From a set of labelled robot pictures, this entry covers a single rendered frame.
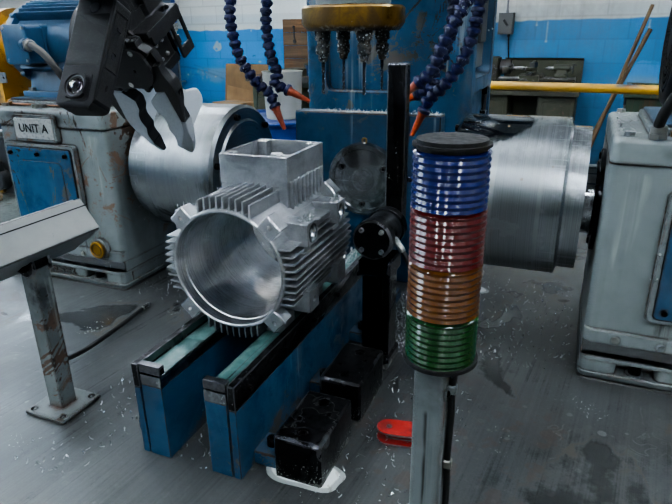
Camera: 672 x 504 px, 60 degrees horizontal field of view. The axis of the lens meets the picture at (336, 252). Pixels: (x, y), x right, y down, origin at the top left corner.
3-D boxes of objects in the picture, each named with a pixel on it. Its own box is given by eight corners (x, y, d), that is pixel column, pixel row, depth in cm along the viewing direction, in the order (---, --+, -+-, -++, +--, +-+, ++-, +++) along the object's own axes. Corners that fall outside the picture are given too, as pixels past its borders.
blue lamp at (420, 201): (420, 193, 49) (423, 139, 47) (493, 199, 47) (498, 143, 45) (400, 212, 44) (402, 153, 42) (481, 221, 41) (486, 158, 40)
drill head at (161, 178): (161, 199, 141) (148, 93, 133) (295, 214, 128) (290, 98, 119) (83, 229, 120) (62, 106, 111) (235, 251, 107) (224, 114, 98)
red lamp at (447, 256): (418, 243, 50) (420, 193, 49) (488, 251, 48) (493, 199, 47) (398, 267, 45) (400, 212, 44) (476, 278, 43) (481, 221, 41)
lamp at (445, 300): (416, 290, 52) (418, 243, 50) (484, 300, 50) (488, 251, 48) (397, 319, 47) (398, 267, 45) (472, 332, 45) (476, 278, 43)
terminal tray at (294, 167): (262, 184, 89) (259, 138, 87) (325, 190, 86) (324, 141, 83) (220, 205, 79) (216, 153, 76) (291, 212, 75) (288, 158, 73)
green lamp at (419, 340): (414, 334, 54) (416, 290, 52) (480, 346, 51) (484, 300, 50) (396, 366, 48) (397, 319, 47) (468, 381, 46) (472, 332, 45)
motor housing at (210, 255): (245, 272, 96) (236, 159, 90) (352, 288, 90) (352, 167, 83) (172, 325, 79) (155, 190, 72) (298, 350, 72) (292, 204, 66)
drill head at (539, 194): (426, 229, 118) (432, 103, 109) (652, 254, 103) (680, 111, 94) (389, 274, 96) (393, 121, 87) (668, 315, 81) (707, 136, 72)
